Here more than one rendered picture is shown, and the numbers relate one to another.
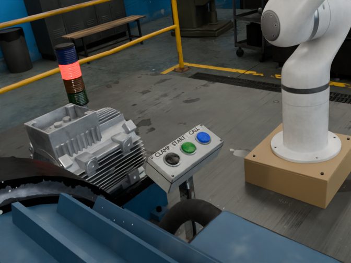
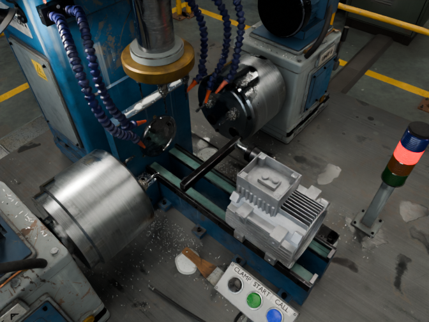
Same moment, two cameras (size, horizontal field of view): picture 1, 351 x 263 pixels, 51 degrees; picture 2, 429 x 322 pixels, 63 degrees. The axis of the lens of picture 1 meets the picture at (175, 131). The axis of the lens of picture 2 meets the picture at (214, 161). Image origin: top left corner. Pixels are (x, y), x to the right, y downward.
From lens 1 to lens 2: 72 cm
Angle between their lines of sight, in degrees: 68
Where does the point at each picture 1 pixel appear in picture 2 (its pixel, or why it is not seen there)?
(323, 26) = not seen: outside the picture
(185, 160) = (237, 298)
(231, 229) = not seen: outside the picture
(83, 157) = (242, 208)
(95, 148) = (262, 215)
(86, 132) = (262, 201)
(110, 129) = (288, 221)
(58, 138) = (242, 183)
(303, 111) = not seen: outside the picture
